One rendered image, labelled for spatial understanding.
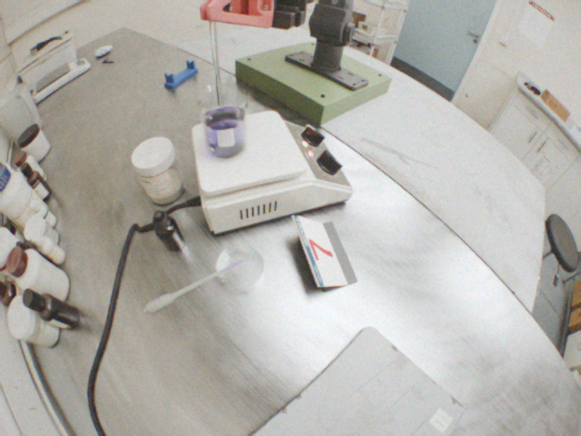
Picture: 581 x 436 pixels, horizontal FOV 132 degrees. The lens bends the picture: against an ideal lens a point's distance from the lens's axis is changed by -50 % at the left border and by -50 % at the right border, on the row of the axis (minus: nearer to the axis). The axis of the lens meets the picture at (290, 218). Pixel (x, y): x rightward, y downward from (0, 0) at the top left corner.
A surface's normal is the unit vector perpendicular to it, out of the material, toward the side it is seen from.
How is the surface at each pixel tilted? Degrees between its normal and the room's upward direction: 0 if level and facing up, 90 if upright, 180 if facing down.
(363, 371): 0
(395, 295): 0
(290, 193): 90
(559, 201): 90
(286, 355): 0
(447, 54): 90
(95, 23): 90
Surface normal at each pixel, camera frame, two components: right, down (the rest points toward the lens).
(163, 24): 0.70, 0.64
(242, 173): 0.09, -0.53
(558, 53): -0.71, 0.56
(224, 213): 0.34, 0.81
